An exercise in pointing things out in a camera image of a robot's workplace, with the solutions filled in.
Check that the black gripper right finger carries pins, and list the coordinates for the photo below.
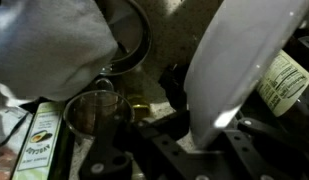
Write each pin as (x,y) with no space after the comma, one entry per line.
(277,140)

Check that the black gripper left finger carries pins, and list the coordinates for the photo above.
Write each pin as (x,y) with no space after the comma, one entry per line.
(107,163)

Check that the white round plate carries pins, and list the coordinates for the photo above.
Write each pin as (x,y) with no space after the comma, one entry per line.
(234,66)

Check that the white cloth towel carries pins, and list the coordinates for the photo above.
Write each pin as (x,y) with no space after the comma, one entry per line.
(50,50)

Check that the dark bottle with pale label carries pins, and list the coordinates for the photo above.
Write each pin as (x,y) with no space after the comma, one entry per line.
(284,83)

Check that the green avocado oil bottle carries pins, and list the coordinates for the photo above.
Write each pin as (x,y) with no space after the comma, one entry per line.
(40,143)

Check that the orange plastic bag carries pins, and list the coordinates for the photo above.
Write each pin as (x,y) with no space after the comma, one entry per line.
(2,163)

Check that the black pan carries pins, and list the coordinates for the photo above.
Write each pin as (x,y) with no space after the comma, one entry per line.
(134,36)

